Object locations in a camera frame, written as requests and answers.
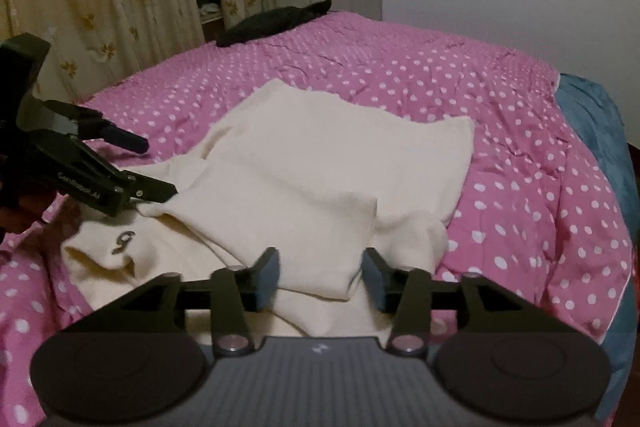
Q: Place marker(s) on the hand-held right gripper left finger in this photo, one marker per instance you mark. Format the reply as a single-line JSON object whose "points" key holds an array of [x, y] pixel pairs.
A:
{"points": [[270, 278]]}

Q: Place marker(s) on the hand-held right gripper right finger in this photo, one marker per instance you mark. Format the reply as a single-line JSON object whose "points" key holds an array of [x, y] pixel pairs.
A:
{"points": [[373, 278]]}

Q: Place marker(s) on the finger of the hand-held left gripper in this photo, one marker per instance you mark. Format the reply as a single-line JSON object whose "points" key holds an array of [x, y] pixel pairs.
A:
{"points": [[152, 191], [125, 140]]}

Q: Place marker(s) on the cream garment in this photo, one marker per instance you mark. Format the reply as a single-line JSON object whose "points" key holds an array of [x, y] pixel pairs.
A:
{"points": [[310, 167]]}

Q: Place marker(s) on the person's left hand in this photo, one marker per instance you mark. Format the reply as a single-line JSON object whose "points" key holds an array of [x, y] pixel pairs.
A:
{"points": [[42, 209]]}

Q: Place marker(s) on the small white cloth on sill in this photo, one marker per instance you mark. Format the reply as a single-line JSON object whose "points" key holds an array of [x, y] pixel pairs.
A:
{"points": [[209, 9]]}

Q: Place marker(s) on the dark green garment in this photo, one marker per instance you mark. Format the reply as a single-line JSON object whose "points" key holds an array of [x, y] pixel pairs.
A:
{"points": [[272, 23]]}

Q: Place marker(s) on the pink polka dot quilt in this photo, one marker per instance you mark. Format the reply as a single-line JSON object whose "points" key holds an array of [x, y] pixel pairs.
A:
{"points": [[500, 117]]}

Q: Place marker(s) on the blue blanket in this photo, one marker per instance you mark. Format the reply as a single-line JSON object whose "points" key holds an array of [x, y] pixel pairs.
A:
{"points": [[600, 137]]}

